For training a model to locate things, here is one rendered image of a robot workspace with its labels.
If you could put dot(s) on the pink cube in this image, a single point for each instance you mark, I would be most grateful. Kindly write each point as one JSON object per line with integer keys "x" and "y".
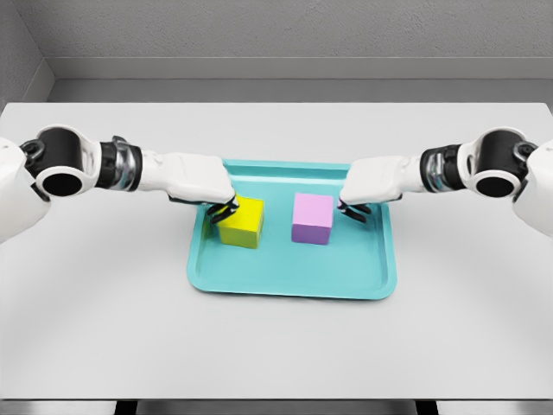
{"x": 313, "y": 217}

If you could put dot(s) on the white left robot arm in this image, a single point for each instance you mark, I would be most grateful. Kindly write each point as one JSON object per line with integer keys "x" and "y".
{"x": 69, "y": 166}

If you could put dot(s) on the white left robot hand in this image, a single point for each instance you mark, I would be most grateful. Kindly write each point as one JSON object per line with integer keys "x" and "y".
{"x": 198, "y": 177}

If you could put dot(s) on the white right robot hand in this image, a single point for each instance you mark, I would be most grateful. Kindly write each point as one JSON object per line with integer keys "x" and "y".
{"x": 371, "y": 179}

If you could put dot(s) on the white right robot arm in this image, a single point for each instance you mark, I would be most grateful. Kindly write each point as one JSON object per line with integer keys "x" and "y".
{"x": 488, "y": 166}

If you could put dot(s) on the yellow cube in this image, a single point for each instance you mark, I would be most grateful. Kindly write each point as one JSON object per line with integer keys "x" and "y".
{"x": 243, "y": 221}

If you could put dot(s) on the teal tray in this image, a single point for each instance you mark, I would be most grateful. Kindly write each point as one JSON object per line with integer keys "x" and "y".
{"x": 276, "y": 268}

